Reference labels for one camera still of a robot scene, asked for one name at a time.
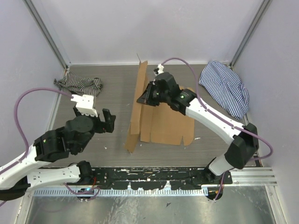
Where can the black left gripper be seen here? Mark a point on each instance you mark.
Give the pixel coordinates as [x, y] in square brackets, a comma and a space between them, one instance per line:
[108, 126]

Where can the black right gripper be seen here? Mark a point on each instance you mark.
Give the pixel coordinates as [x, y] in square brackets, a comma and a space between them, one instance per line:
[147, 94]

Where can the brown cardboard box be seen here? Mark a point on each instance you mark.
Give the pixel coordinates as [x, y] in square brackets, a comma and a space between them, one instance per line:
[159, 124]

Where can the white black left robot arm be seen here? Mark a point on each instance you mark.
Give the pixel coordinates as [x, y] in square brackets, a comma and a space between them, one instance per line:
[25, 174]

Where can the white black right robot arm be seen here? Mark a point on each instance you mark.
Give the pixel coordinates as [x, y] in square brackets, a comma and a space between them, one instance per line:
[241, 139]

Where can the black white striped cloth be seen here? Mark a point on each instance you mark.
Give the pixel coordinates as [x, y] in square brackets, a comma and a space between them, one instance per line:
[79, 85]

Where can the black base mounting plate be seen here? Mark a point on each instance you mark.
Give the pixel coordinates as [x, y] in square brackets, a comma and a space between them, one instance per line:
[149, 178]

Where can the blue white striped cloth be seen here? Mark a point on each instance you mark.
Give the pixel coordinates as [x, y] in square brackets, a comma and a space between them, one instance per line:
[226, 88]

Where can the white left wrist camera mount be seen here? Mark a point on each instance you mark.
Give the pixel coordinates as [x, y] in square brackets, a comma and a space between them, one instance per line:
[85, 104]

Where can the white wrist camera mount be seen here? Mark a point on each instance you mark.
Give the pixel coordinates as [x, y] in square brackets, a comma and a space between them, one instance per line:
[85, 104]
[159, 69]

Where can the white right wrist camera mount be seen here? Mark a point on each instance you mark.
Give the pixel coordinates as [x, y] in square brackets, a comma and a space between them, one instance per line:
[159, 69]

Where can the white slotted cable duct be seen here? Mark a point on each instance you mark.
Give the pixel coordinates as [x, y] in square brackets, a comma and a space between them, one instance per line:
[128, 192]

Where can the left aluminium corner post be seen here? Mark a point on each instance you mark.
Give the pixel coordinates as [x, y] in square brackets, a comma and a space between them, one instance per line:
[46, 33]

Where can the aluminium corner post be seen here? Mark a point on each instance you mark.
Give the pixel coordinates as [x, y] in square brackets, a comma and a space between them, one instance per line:
[46, 33]
[250, 31]

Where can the aluminium rail beam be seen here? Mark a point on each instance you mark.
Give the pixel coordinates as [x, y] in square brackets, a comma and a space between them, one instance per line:
[253, 176]

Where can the right aluminium corner post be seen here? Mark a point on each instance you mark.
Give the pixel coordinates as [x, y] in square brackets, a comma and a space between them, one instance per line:
[250, 31]

